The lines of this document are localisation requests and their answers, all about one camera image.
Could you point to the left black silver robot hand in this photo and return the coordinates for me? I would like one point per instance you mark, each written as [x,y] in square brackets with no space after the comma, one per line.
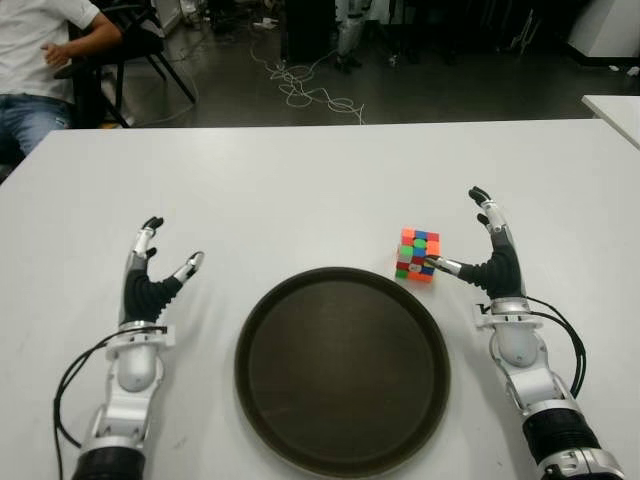
[137,295]

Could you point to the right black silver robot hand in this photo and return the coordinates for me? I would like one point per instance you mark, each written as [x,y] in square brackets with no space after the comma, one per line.
[505,275]

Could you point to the multicoloured Rubik's cube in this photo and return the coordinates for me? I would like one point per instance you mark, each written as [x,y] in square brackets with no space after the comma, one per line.
[420,241]

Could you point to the right silver black robot arm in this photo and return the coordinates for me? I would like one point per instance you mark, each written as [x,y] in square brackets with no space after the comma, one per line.
[520,350]

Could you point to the dark brown round plate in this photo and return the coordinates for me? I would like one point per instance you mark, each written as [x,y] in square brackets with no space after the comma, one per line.
[342,365]

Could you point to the white side table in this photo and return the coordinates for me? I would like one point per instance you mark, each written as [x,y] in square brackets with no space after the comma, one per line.
[617,112]

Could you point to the white scrap on floor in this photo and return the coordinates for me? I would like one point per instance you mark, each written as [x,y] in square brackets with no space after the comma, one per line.
[631,71]

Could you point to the folded metal stand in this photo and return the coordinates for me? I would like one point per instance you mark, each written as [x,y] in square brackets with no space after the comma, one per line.
[525,30]

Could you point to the black chair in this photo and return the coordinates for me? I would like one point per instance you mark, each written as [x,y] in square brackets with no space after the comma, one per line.
[140,42]

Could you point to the white cabinet with black base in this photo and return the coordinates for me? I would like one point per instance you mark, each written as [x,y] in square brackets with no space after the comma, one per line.
[607,25]

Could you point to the seated person in white shirt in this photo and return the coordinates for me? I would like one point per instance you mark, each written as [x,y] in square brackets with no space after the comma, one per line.
[30,45]

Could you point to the white framed glass cabinet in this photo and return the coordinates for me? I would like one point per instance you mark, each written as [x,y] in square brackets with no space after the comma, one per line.
[167,15]

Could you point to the silver humanoid robot legs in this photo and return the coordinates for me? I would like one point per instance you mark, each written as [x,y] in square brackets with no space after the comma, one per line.
[347,35]

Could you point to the white power strip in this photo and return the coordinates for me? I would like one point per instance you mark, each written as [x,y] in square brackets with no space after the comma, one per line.
[265,22]

